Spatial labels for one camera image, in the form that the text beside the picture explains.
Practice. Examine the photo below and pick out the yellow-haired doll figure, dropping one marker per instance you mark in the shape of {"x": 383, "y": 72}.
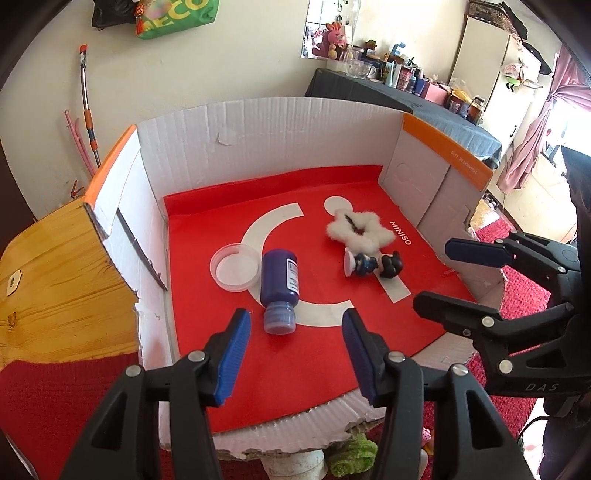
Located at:
{"x": 425, "y": 436}

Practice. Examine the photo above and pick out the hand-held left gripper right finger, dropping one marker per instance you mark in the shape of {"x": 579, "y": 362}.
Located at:
{"x": 358, "y": 355}

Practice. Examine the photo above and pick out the black-haired toy figure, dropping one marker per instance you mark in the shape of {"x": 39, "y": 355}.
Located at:
{"x": 392, "y": 265}

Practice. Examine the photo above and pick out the pink rabbit plush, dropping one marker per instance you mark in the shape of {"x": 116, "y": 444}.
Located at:
{"x": 330, "y": 41}

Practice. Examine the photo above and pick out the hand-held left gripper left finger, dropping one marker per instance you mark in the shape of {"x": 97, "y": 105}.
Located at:
{"x": 233, "y": 355}

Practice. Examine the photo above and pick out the white tag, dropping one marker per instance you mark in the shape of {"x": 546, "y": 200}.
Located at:
{"x": 14, "y": 282}

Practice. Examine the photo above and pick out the white wardrobe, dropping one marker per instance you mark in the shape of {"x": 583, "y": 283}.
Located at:
{"x": 489, "y": 64}

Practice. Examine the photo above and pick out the row of bottles and cups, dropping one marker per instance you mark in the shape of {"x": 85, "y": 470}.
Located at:
{"x": 401, "y": 74}

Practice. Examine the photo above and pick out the black bag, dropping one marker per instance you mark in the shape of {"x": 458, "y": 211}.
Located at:
{"x": 111, "y": 14}

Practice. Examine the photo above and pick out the pink box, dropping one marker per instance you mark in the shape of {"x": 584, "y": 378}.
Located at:
{"x": 436, "y": 94}

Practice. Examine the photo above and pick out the red sheet with white print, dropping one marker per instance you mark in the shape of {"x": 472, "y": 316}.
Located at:
{"x": 207, "y": 346}

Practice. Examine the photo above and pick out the white jar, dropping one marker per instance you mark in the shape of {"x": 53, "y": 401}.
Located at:
{"x": 295, "y": 466}

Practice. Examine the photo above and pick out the table with blue cloth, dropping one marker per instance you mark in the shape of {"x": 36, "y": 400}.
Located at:
{"x": 415, "y": 120}

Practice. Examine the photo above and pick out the black hanging garment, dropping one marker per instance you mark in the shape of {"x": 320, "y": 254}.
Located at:
{"x": 535, "y": 57}

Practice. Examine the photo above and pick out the clear plastic lid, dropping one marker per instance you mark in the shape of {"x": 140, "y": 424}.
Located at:
{"x": 235, "y": 272}

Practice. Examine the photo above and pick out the green and pink hanging toy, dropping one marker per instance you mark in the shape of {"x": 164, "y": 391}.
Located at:
{"x": 515, "y": 78}

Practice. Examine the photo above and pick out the pink curtain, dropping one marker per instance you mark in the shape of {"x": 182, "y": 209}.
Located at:
{"x": 531, "y": 147}

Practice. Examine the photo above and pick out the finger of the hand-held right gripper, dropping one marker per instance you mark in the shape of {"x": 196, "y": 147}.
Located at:
{"x": 471, "y": 253}
{"x": 443, "y": 307}

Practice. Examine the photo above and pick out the blue paint bottle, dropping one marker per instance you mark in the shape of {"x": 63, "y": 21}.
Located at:
{"x": 277, "y": 277}

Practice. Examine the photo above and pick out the wall mirror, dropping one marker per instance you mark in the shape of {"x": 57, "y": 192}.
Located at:
{"x": 318, "y": 18}

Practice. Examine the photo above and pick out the green crocheted toy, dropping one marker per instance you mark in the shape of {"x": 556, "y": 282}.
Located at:
{"x": 353, "y": 457}

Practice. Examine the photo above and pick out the pink hanger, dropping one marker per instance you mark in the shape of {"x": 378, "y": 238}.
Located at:
{"x": 81, "y": 143}

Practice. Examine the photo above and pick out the red knitted blanket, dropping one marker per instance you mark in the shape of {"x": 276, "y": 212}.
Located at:
{"x": 55, "y": 406}

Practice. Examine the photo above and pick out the orange cardboard box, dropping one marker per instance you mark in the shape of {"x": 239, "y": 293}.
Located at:
{"x": 277, "y": 138}

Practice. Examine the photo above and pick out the green shopping bag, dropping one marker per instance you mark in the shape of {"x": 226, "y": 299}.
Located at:
{"x": 180, "y": 18}

